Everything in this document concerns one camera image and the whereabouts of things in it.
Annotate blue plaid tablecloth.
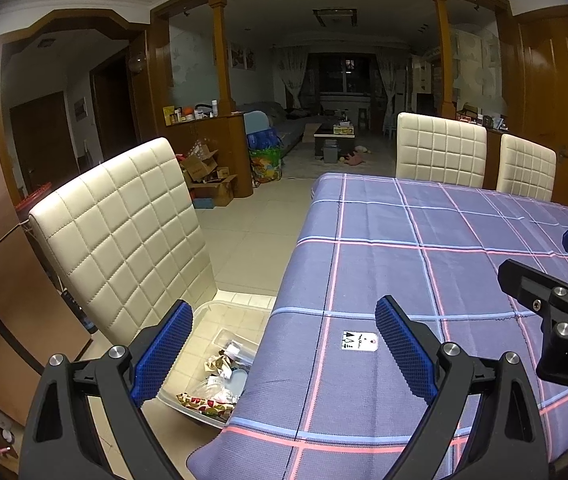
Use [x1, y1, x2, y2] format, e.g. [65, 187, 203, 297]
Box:
[186, 172, 568, 480]

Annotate red round basket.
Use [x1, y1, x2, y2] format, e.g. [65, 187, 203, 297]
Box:
[14, 182, 60, 223]

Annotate patterned curtain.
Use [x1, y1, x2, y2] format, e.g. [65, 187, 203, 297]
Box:
[273, 46, 309, 108]
[376, 46, 409, 131]

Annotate large cardboard box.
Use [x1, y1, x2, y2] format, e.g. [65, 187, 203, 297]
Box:
[189, 175, 239, 207]

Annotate dark window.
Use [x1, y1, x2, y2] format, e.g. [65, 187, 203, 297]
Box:
[320, 55, 377, 95]

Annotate wall pictures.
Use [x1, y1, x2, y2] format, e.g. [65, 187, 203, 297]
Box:
[229, 42, 255, 70]

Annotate red patterned wrapper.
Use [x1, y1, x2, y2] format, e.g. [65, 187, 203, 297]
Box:
[176, 392, 235, 422]

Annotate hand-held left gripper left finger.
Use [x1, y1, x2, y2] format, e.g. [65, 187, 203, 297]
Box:
[16, 299, 195, 480]

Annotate clear plastic tray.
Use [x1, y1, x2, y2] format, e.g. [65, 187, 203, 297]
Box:
[214, 329, 259, 363]

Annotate clear plastic storage bin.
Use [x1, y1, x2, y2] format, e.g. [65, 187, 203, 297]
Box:
[154, 300, 277, 431]

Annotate gold snack wrapper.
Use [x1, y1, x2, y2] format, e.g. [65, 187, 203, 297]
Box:
[206, 352, 237, 378]

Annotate wooden sideboard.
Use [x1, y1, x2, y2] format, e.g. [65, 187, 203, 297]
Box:
[456, 122, 509, 192]

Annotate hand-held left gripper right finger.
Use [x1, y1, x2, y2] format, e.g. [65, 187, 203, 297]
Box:
[375, 294, 549, 480]

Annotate wooden partition counter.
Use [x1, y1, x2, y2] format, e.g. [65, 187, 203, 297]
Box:
[164, 112, 255, 198]

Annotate cream quilted dining chair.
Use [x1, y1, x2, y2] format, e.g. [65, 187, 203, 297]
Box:
[29, 137, 215, 361]
[395, 112, 487, 188]
[496, 133, 557, 203]

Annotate row of small containers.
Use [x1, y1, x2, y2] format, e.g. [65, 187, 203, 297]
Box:
[162, 101, 219, 123]

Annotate open cardboard box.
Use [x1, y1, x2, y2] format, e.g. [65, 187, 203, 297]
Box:
[181, 144, 219, 183]

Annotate grey sofa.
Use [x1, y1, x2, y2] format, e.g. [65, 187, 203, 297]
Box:
[236, 101, 325, 156]

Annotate clear plastic round lid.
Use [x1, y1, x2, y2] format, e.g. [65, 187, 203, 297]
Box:
[194, 377, 239, 405]

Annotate dark wooden door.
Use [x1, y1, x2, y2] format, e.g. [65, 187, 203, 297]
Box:
[10, 91, 80, 196]

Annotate ceiling lamp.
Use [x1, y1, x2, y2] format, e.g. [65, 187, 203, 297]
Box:
[313, 8, 358, 27]

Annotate dark coffee table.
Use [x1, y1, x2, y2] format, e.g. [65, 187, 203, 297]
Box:
[314, 122, 357, 158]

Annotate light blue chair back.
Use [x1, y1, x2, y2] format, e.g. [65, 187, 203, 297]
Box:
[244, 111, 269, 136]

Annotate colourful shopping bag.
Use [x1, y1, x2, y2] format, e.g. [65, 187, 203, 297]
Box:
[248, 130, 283, 186]

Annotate light wooden door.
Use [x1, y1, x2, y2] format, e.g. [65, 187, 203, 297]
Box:
[516, 7, 568, 216]

